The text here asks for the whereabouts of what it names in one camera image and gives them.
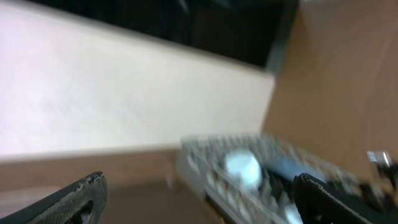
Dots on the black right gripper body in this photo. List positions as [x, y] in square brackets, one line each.
[388, 172]

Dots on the light blue cup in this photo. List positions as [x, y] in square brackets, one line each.
[292, 215]

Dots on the grey dishwasher rack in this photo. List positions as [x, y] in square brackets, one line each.
[201, 165]

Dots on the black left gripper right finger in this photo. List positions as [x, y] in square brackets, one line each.
[317, 202]

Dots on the dark blue plate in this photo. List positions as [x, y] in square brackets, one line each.
[288, 169]

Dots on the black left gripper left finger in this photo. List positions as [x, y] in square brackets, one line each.
[80, 202]

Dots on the light blue bowl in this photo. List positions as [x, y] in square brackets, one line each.
[242, 166]

